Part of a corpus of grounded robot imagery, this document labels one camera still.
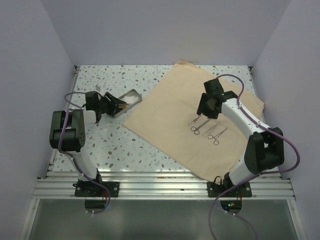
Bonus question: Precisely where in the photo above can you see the white gauze pad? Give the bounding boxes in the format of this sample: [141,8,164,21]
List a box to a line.
[122,92,139,105]

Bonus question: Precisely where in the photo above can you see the steel tweezers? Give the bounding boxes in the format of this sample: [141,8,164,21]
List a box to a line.
[188,115,201,126]
[202,122,220,137]

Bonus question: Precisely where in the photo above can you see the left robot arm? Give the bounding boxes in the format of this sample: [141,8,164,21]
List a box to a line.
[49,91,128,197]

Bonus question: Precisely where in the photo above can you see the beige cloth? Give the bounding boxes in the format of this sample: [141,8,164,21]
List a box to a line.
[121,59,265,182]

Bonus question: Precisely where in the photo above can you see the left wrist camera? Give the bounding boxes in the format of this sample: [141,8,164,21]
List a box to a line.
[95,85,101,92]

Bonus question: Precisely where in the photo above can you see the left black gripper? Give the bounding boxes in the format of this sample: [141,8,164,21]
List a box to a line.
[96,92,126,117]

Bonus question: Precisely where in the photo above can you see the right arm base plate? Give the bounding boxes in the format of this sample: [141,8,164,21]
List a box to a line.
[206,176,253,198]

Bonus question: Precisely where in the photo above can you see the metal tray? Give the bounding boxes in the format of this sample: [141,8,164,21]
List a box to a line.
[112,89,143,118]

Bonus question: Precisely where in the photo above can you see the steel forceps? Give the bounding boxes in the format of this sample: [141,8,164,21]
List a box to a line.
[207,127,228,146]

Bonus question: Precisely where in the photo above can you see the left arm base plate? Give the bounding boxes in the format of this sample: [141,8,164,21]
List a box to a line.
[72,176,120,198]

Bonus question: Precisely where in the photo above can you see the steel scissors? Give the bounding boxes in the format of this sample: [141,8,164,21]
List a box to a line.
[190,118,211,135]

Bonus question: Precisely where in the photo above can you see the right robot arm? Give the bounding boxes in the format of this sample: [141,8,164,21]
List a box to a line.
[196,78,285,197]

